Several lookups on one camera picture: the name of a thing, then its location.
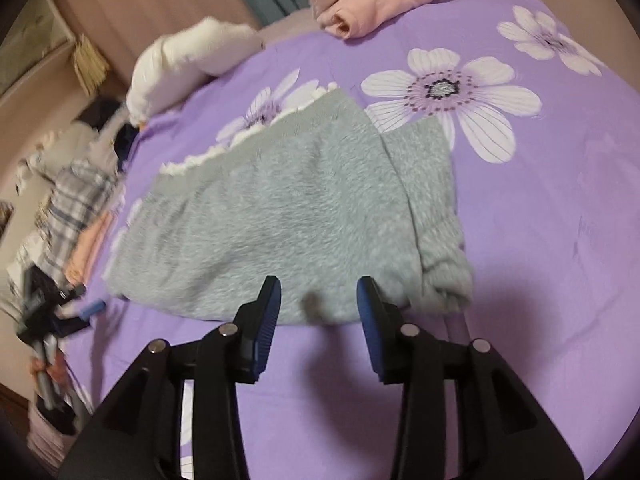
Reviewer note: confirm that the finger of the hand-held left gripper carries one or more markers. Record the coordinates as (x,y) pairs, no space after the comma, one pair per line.
(72,292)
(92,308)

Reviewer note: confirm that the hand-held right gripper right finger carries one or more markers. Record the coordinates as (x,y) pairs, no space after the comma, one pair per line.
(371,330)

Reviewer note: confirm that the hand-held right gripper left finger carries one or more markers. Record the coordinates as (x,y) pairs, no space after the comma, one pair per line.
(265,330)

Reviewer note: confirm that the grey sweatshirt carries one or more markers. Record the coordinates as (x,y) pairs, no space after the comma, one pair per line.
(280,220)

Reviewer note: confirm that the peach patterned folded garment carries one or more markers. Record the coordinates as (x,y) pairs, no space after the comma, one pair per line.
(90,250)

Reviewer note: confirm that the plaid cloth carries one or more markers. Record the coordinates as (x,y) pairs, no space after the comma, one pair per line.
(75,200)

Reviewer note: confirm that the navy cloth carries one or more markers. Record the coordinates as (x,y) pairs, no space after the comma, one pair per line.
(126,142)

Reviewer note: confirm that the dark cloth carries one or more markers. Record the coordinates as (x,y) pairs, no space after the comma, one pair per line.
(100,110)

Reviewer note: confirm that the purple floral bedsheet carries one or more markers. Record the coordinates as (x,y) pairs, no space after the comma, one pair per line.
(540,220)

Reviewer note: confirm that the straw-coloured fringe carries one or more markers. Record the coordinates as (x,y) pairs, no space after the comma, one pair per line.
(90,62)

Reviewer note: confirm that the white pillow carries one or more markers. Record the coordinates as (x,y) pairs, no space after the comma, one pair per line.
(185,60)

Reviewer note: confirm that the beige curtain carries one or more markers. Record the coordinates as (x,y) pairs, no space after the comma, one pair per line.
(140,0)

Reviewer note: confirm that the pink folded garment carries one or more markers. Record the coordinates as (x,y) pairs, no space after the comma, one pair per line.
(380,7)

